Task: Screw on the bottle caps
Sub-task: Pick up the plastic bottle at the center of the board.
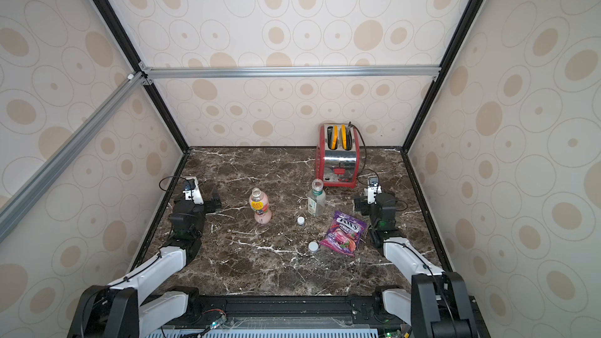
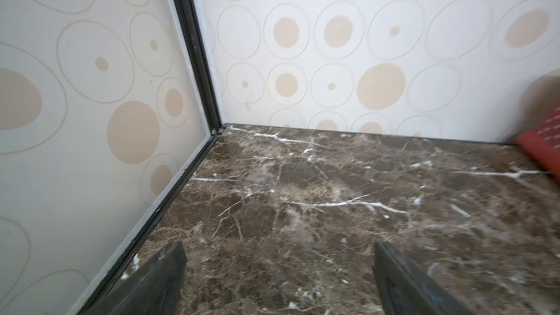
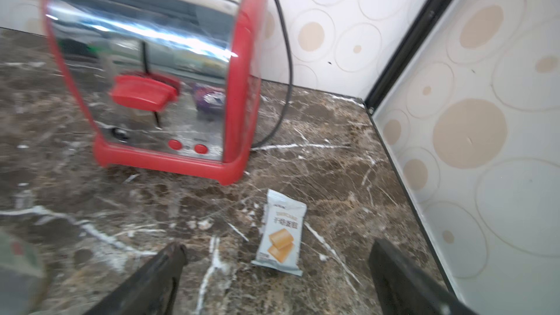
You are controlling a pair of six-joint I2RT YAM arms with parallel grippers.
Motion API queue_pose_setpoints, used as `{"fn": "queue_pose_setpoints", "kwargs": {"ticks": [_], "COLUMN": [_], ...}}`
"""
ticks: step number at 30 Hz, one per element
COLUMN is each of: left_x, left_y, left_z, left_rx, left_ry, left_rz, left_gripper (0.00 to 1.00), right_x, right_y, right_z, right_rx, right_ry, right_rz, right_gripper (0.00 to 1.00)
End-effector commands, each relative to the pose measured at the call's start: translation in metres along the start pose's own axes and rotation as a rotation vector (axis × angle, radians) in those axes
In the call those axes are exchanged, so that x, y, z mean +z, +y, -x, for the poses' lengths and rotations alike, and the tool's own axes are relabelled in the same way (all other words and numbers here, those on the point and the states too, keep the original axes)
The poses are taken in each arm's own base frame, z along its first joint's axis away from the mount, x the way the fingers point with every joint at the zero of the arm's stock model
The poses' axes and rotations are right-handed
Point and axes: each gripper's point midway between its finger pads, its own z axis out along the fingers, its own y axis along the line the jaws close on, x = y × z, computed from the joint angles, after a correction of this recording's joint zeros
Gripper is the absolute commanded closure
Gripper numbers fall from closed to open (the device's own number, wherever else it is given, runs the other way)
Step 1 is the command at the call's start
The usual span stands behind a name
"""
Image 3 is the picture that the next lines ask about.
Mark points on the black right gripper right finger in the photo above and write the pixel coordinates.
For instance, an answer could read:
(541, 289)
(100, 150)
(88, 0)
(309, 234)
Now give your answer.
(403, 288)

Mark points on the green label water bottle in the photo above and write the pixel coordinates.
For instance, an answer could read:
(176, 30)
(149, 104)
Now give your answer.
(23, 275)

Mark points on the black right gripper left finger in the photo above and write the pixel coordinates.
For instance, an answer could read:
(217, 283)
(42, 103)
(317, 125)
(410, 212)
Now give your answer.
(150, 290)

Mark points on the red and steel toaster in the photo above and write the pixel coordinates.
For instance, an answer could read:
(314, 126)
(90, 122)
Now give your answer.
(167, 85)

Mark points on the white cracker snack packet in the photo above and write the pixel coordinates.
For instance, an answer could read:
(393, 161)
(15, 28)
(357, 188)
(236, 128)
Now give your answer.
(282, 233)

